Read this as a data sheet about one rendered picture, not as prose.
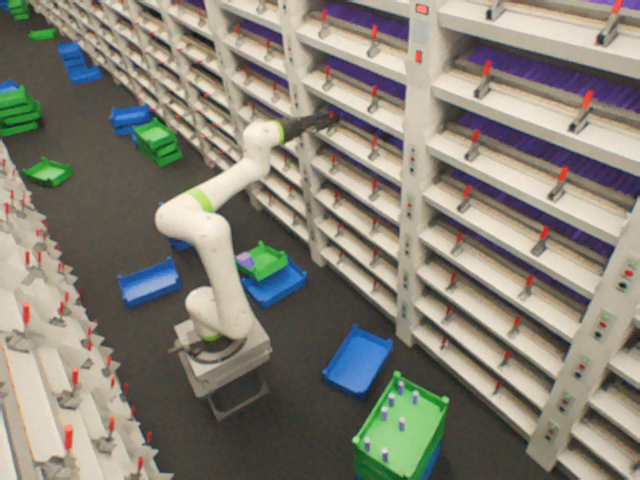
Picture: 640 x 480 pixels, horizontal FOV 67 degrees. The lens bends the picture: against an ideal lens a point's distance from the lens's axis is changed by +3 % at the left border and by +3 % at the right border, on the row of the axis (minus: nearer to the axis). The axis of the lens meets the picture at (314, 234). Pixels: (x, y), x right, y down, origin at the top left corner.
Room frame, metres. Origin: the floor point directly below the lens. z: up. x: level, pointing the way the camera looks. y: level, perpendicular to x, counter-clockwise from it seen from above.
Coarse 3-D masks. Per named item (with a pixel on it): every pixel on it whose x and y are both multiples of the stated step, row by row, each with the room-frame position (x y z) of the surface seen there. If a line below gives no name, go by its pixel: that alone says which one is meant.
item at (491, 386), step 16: (416, 320) 1.31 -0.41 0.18; (416, 336) 1.28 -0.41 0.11; (432, 336) 1.25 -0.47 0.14; (448, 336) 1.21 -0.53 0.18; (448, 352) 1.16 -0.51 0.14; (464, 352) 1.13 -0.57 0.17; (464, 368) 1.08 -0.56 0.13; (480, 368) 1.06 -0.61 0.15; (480, 384) 1.00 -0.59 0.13; (496, 384) 0.96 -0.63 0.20; (496, 400) 0.93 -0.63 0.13; (512, 400) 0.91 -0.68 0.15; (528, 400) 0.89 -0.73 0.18; (512, 416) 0.86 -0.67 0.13; (528, 416) 0.85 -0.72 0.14; (528, 432) 0.80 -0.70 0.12
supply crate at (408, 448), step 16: (384, 400) 0.87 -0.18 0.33; (400, 400) 0.87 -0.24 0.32; (432, 400) 0.84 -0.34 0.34; (448, 400) 0.81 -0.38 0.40; (400, 416) 0.81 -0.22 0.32; (416, 416) 0.80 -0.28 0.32; (432, 416) 0.80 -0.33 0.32; (368, 432) 0.77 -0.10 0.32; (384, 432) 0.76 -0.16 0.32; (400, 432) 0.75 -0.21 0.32; (416, 432) 0.75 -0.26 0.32; (432, 432) 0.72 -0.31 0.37; (400, 448) 0.70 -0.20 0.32; (416, 448) 0.70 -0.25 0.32; (384, 464) 0.64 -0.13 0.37; (400, 464) 0.65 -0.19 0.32; (416, 464) 0.63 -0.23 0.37
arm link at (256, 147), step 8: (248, 128) 1.58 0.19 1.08; (256, 128) 1.57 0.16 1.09; (264, 128) 1.58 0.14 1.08; (272, 128) 1.59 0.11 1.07; (280, 128) 1.61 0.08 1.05; (248, 136) 1.56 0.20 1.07; (256, 136) 1.55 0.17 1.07; (264, 136) 1.55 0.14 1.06; (272, 136) 1.57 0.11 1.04; (280, 136) 1.59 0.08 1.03; (248, 144) 1.55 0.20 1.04; (256, 144) 1.54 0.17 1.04; (264, 144) 1.54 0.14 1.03; (272, 144) 1.57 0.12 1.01; (280, 144) 1.61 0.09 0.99; (248, 152) 1.56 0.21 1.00; (256, 152) 1.54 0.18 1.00; (264, 152) 1.55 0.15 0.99
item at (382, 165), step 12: (312, 108) 1.92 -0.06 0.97; (324, 108) 1.94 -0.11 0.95; (324, 132) 1.79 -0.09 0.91; (336, 132) 1.76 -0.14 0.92; (348, 132) 1.73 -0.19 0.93; (336, 144) 1.71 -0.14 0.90; (348, 144) 1.67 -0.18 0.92; (360, 144) 1.64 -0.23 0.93; (360, 156) 1.58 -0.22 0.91; (396, 156) 1.51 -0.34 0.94; (372, 168) 1.53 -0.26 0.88; (384, 168) 1.47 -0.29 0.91; (396, 168) 1.45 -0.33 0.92; (396, 180) 1.41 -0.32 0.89
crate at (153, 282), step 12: (168, 264) 2.04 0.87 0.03; (120, 276) 1.94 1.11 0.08; (132, 276) 1.97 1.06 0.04; (144, 276) 1.99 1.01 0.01; (156, 276) 1.98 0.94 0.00; (168, 276) 1.97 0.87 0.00; (132, 288) 1.91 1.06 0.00; (144, 288) 1.90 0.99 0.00; (156, 288) 1.88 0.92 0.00; (168, 288) 1.85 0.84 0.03; (132, 300) 1.77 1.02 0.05; (144, 300) 1.79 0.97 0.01
